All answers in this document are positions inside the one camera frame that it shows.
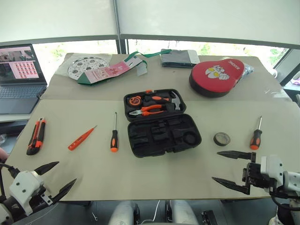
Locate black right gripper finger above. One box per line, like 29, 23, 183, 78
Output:
211, 177, 251, 195
217, 150, 256, 162

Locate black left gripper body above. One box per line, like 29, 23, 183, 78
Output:
27, 186, 55, 213

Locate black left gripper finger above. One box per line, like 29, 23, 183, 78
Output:
34, 161, 60, 176
52, 178, 77, 204

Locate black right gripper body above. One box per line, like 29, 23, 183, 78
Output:
242, 161, 278, 192

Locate black electrical tape roll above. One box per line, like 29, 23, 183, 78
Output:
213, 132, 231, 147

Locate orange black handled screwdriver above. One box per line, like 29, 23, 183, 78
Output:
249, 115, 263, 151
110, 112, 120, 153

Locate orange black utility knife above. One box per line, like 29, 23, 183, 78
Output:
26, 118, 47, 156

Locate orange voltage tester pen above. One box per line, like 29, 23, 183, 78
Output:
67, 125, 98, 151

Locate black tool case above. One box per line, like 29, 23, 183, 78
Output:
123, 88, 203, 158

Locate black device under table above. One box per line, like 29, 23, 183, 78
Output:
201, 210, 221, 225

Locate grey rounded shape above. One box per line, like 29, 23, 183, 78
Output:
109, 201, 142, 225
165, 200, 200, 225

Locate white side desk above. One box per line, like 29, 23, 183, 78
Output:
0, 113, 31, 124

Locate red cartoon punching pad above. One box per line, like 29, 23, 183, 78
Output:
188, 58, 246, 99

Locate dark grey laptop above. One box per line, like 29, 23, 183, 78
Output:
0, 44, 48, 115

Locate blue patterned bag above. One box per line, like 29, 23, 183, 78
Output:
242, 62, 255, 78

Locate clear plastic bag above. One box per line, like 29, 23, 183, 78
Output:
55, 53, 113, 83

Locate round metal steamer plate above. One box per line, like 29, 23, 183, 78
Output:
67, 57, 110, 81

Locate orange black tape measure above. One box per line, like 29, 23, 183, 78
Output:
127, 95, 142, 107

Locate pink green paper bag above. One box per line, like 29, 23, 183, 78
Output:
76, 50, 163, 87

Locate dark grey folded cloth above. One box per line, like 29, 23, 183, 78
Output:
160, 48, 201, 69

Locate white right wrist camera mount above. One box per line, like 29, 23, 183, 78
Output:
260, 154, 285, 184

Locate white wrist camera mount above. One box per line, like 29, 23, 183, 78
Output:
260, 154, 285, 184
8, 170, 45, 216

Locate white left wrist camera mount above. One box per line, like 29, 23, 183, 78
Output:
8, 170, 45, 216

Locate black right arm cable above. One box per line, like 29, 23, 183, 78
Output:
269, 187, 300, 205

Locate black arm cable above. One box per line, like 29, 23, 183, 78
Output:
0, 162, 20, 203
269, 187, 300, 205

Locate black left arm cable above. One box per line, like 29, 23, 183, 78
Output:
0, 162, 20, 203

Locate claw hammer orange black handle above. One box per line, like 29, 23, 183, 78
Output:
143, 91, 182, 112

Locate thin white cable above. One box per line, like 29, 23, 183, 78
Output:
140, 200, 161, 224

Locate orange handled pliers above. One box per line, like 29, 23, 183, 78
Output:
129, 104, 165, 117

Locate grey window frame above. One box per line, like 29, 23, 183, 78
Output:
0, 0, 300, 55

